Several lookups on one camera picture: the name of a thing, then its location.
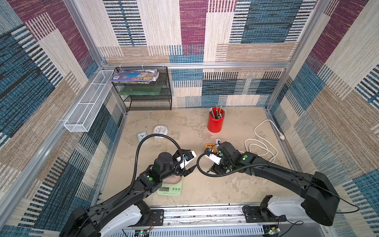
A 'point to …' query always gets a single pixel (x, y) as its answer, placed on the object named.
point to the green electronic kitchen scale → (170, 189)
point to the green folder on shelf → (141, 90)
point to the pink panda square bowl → (172, 179)
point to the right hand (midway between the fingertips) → (216, 164)
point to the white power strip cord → (263, 140)
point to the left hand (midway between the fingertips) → (192, 156)
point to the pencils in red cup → (217, 115)
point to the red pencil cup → (214, 125)
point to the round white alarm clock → (160, 129)
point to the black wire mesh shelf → (163, 100)
